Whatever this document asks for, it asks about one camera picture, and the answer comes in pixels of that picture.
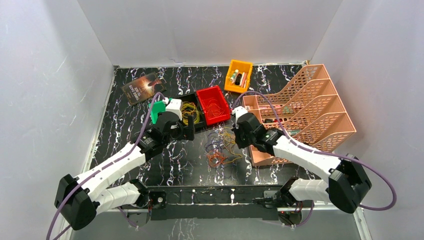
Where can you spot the red plastic bin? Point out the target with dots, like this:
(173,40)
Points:
(215,107)

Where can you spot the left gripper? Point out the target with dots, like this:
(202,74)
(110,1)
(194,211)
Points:
(189,129)

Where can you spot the pink desk organizer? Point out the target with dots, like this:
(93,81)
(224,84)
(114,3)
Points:
(314,110)

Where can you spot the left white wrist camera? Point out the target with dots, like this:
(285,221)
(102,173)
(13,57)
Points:
(174,105)

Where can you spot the dark book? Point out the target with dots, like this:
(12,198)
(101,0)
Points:
(143,88)

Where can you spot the green plastic bin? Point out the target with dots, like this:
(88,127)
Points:
(159,106)

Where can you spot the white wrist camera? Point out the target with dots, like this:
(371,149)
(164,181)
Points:
(174,105)
(237,113)

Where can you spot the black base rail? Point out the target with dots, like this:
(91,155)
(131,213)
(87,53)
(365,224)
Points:
(177,202)

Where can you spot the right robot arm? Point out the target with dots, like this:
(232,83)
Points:
(341,182)

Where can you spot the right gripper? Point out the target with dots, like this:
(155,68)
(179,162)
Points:
(240,144)

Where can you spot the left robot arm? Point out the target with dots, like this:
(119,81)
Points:
(109,175)

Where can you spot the orange-yellow plastic bin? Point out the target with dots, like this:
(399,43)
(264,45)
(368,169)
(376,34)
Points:
(238,76)

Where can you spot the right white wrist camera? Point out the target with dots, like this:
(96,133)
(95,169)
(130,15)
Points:
(237,113)

